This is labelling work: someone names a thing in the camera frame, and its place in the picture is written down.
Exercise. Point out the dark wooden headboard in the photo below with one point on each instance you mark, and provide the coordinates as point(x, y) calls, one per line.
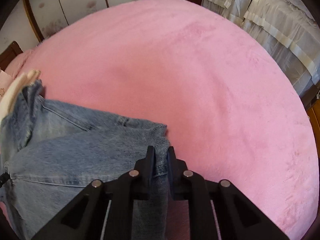
point(10, 52)

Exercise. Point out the blue denim jeans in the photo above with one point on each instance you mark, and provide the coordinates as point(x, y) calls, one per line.
point(75, 150)

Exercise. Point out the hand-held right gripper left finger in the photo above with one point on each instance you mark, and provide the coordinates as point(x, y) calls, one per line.
point(151, 160)

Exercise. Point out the white folded garment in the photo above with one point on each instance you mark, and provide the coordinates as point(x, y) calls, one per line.
point(17, 90)

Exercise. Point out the pink blanket bed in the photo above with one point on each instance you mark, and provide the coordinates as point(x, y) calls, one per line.
point(180, 80)

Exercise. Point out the yellow wooden cabinet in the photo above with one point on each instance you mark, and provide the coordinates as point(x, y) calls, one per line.
point(315, 127)

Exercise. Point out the floral sliding door wardrobe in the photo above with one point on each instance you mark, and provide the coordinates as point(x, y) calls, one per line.
point(80, 2)

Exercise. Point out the lace cloth covered furniture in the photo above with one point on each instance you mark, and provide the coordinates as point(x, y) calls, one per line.
point(275, 25)

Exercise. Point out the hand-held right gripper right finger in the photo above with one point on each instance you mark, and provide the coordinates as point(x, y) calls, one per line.
point(171, 160)

